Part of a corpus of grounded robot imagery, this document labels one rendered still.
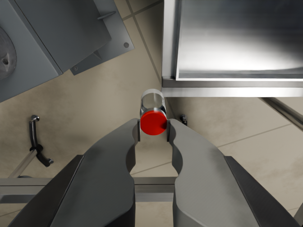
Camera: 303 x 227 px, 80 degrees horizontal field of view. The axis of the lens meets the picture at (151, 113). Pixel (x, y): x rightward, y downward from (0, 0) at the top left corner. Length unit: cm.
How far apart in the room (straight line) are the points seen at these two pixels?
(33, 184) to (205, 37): 123
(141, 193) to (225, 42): 93
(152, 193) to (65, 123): 88
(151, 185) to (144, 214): 117
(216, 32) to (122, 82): 102
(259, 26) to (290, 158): 181
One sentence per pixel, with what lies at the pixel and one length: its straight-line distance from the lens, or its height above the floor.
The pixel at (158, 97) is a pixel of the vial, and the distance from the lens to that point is 15.
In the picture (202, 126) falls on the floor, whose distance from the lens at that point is 154.
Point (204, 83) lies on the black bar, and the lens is 38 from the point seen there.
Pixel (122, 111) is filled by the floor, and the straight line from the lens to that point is 142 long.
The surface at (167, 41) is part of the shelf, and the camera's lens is 37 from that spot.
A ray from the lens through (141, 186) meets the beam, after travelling 116.
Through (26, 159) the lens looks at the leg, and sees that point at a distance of 160.
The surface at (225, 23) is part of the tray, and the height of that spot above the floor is 88.
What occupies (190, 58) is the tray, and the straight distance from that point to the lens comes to 38.
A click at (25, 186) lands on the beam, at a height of 49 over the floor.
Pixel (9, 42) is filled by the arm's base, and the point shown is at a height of 80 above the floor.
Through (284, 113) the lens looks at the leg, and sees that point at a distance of 95.
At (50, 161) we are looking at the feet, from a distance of 189.
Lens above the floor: 124
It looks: 61 degrees down
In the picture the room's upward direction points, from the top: 178 degrees clockwise
